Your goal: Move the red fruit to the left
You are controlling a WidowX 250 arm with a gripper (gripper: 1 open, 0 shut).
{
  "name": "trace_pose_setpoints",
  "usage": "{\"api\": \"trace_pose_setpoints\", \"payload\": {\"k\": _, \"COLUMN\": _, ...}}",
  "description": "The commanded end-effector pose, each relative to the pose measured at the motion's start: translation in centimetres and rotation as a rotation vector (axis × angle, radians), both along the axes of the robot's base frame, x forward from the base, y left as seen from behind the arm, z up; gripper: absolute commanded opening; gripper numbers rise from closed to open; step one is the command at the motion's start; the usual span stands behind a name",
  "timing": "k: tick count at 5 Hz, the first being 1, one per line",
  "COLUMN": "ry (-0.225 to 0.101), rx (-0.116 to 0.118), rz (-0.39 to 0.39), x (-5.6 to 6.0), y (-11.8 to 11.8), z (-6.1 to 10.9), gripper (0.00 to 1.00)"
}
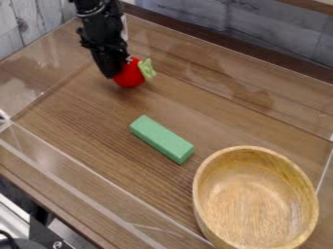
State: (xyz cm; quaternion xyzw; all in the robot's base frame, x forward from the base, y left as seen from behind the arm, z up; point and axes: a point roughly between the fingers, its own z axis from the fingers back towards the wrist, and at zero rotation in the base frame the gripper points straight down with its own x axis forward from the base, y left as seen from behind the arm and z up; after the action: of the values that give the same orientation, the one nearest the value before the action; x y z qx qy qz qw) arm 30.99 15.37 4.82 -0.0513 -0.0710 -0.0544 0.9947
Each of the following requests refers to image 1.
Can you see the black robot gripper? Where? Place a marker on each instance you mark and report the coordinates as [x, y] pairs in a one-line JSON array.
[[101, 38]]

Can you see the red plush fruit green stem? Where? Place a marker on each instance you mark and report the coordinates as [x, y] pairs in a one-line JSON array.
[[137, 71]]

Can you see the round wooden bowl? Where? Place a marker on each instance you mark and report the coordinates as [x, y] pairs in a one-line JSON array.
[[255, 200]]

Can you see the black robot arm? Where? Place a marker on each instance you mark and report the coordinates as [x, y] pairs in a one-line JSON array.
[[90, 7]]

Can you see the green rectangular block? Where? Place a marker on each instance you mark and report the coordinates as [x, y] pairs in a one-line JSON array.
[[162, 139]]

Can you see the clear acrylic enclosure box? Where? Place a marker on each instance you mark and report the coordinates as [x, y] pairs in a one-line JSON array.
[[70, 153]]

